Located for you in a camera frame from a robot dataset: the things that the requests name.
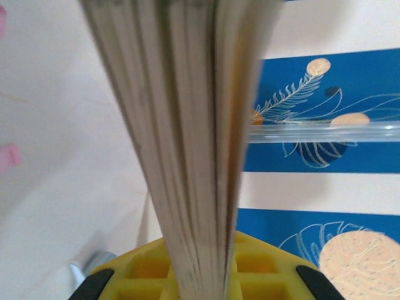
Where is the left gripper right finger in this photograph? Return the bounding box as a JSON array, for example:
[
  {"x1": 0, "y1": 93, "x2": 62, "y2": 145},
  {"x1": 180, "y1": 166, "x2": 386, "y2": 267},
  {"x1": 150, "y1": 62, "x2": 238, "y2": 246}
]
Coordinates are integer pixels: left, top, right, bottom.
[{"x1": 232, "y1": 231, "x2": 344, "y2": 300}]

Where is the dark blue book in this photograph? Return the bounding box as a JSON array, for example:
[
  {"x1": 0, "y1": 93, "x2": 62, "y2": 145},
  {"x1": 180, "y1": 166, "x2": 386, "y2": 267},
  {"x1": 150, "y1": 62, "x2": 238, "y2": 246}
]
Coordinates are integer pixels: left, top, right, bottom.
[{"x1": 77, "y1": 0, "x2": 284, "y2": 300}]

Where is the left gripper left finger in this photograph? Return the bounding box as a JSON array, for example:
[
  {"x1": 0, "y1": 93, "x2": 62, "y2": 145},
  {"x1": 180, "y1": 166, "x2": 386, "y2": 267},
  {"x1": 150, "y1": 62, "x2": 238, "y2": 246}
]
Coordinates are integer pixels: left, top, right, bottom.
[{"x1": 67, "y1": 237, "x2": 181, "y2": 300}]

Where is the aluminium corner post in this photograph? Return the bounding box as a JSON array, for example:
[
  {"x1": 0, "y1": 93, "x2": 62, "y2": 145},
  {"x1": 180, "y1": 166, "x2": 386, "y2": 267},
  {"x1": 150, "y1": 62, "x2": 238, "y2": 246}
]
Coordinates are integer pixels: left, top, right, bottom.
[{"x1": 246, "y1": 121, "x2": 400, "y2": 145}]

